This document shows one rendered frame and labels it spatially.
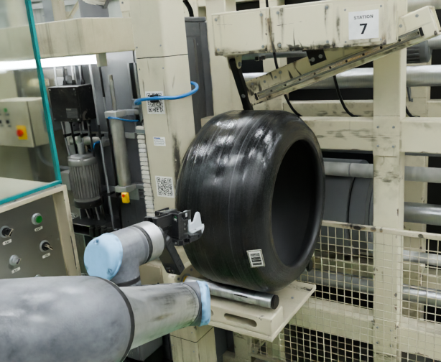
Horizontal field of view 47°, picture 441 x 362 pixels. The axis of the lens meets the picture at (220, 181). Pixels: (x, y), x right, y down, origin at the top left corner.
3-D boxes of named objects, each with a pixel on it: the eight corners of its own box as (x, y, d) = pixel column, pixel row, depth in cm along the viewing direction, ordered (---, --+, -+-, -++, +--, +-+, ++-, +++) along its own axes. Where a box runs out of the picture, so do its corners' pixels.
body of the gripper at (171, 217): (193, 209, 123) (162, 220, 113) (194, 243, 125) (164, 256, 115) (168, 206, 127) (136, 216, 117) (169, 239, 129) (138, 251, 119)
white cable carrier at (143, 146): (151, 252, 187) (135, 126, 175) (159, 247, 191) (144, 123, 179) (161, 254, 185) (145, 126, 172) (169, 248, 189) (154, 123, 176)
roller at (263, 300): (187, 287, 175) (179, 289, 171) (189, 274, 175) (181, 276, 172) (279, 308, 157) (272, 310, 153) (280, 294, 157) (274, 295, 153)
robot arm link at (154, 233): (153, 267, 110) (121, 260, 116) (167, 261, 115) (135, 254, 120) (151, 228, 109) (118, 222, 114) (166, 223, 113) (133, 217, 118)
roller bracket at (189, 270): (170, 301, 171) (166, 274, 169) (229, 256, 203) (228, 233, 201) (178, 303, 170) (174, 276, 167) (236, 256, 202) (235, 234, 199)
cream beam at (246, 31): (212, 57, 179) (209, 14, 175) (247, 52, 200) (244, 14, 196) (386, 45, 148) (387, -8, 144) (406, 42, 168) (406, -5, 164)
